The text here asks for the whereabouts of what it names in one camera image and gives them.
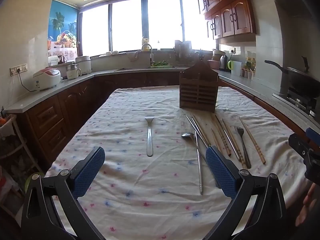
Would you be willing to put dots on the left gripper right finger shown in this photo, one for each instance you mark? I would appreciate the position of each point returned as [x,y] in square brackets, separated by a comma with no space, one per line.
[239,185]

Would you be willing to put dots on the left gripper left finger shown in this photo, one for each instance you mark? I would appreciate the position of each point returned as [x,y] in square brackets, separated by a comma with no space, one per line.
[51,209]

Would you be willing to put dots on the dark handled fork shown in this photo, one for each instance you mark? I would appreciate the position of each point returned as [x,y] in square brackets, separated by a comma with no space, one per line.
[240,132]

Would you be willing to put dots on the bamboo chopstick group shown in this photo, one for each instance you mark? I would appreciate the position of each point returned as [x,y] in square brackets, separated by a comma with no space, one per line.
[201,129]

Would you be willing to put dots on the long steel chopstick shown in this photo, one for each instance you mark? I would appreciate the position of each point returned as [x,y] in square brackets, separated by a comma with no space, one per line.
[193,125]

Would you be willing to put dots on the silver spoon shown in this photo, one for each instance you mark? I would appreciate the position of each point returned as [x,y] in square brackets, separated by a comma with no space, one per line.
[192,137]

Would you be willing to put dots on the person's right hand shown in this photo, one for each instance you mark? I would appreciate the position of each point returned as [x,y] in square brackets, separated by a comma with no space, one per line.
[308,203]

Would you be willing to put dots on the oil bottles group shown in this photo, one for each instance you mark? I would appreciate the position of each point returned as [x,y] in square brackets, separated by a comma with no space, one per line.
[250,64]

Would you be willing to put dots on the floral white tablecloth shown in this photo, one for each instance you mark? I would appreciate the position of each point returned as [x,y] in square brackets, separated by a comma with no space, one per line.
[139,197]

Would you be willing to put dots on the steel electric kettle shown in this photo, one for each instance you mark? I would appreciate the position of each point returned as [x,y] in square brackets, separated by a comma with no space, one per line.
[223,63]

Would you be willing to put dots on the pink basin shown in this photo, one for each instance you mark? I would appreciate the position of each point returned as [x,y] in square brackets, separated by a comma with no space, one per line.
[214,64]

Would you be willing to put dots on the wooden utensil holder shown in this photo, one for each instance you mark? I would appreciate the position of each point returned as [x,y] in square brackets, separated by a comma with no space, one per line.
[198,87]

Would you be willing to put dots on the silver fork on left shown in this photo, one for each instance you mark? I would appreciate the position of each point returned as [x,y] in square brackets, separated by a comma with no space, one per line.
[149,148]

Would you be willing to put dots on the white red rice cooker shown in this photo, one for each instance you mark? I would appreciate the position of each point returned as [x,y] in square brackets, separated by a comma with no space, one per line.
[46,78]

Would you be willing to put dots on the small white blender pot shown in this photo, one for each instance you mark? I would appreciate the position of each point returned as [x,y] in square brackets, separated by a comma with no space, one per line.
[73,72]

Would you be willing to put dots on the dish drying rack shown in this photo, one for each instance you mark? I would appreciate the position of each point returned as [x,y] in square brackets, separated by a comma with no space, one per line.
[184,52]

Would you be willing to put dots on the upper wooden cabinets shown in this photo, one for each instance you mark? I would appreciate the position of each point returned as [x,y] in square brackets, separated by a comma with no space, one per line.
[228,17]

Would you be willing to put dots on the white electric cooker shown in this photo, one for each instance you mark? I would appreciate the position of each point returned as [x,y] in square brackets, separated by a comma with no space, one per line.
[84,63]

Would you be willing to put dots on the green vegetables basket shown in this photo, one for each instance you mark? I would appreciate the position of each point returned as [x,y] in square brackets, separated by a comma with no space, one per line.
[161,64]

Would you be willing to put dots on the tropical fruit window poster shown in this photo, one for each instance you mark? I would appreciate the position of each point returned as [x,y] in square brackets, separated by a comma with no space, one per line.
[62,31]

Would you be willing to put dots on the black wok with handle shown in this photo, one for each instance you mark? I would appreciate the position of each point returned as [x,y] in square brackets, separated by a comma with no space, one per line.
[302,82]

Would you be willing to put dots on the green handled white jug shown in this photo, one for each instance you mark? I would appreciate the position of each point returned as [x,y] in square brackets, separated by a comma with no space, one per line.
[235,67]

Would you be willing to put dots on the wall power outlet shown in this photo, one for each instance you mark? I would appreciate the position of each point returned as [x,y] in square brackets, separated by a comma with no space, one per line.
[20,68]

